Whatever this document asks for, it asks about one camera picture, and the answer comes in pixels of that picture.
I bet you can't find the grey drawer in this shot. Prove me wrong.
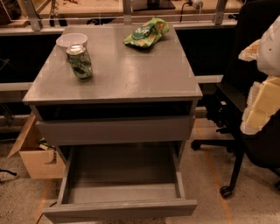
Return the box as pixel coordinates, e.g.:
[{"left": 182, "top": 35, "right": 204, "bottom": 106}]
[
  {"left": 36, "top": 115, "right": 194, "bottom": 146},
  {"left": 43, "top": 142, "right": 197, "bottom": 223}
]

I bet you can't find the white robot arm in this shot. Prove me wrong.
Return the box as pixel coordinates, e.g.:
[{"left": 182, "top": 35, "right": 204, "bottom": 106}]
[{"left": 238, "top": 16, "right": 280, "bottom": 135}]

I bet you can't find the grey top drawer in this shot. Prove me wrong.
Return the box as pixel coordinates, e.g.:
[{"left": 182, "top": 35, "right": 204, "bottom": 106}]
[{"left": 36, "top": 115, "right": 194, "bottom": 146}]

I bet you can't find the grey drawer cabinet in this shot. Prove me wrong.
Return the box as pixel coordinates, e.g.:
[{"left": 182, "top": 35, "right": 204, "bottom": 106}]
[{"left": 24, "top": 25, "right": 202, "bottom": 153}]

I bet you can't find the black office chair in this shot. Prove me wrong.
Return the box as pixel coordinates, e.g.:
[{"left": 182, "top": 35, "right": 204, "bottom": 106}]
[{"left": 191, "top": 0, "right": 280, "bottom": 199}]

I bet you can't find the green chip bag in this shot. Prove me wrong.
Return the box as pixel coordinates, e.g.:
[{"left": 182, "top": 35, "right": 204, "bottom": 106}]
[{"left": 123, "top": 17, "right": 170, "bottom": 48}]

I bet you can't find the glass jar with green contents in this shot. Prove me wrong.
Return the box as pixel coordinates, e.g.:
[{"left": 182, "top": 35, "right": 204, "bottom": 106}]
[{"left": 66, "top": 44, "right": 93, "bottom": 81}]

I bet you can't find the white bowl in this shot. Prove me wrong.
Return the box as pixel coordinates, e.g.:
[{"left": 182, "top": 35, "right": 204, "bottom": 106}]
[{"left": 56, "top": 33, "right": 88, "bottom": 53}]

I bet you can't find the open cardboard box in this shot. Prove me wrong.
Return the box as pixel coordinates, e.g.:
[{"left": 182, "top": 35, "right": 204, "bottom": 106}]
[{"left": 8, "top": 113, "right": 66, "bottom": 179}]

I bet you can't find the black floor cable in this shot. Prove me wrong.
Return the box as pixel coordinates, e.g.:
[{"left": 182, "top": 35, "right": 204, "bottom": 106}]
[{"left": 0, "top": 168, "right": 18, "bottom": 178}]

